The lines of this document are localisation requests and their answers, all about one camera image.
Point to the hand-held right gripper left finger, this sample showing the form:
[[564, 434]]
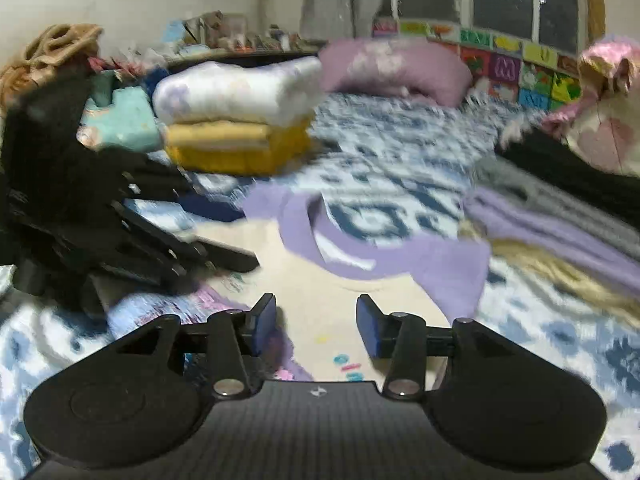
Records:
[[262, 325]]

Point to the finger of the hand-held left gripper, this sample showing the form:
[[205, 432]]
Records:
[[165, 180], [165, 240]]

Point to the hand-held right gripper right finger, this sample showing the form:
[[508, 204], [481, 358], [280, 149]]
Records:
[[367, 327]]

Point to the cream sweatshirt with purple sleeves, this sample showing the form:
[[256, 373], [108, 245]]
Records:
[[320, 300]]

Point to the stack of folded clothes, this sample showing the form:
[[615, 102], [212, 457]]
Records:
[[525, 225]]

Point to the tan folded garment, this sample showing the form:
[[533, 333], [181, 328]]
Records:
[[215, 132]]

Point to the teal folded cartoon shirt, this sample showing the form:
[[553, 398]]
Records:
[[130, 120]]

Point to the white floral folded garment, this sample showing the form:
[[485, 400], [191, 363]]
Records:
[[225, 92]]

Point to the straw hat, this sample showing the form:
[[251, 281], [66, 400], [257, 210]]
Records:
[[55, 42]]

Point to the clutter of small desk items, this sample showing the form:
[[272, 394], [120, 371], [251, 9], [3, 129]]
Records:
[[225, 32]]

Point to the pale yellow folded garment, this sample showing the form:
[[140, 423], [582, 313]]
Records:
[[550, 266]]

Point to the grey folded garment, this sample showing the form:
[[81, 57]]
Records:
[[550, 200]]

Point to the grey curtain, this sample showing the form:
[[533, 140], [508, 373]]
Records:
[[340, 0]]

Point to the purple floral pillow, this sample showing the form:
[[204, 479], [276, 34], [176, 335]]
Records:
[[400, 67]]

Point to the black folded garment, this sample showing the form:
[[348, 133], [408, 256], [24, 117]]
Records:
[[575, 165]]

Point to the colourful alphabet play mat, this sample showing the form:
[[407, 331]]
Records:
[[500, 65]]

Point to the pink plush toy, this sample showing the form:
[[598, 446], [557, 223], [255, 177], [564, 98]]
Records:
[[605, 57]]

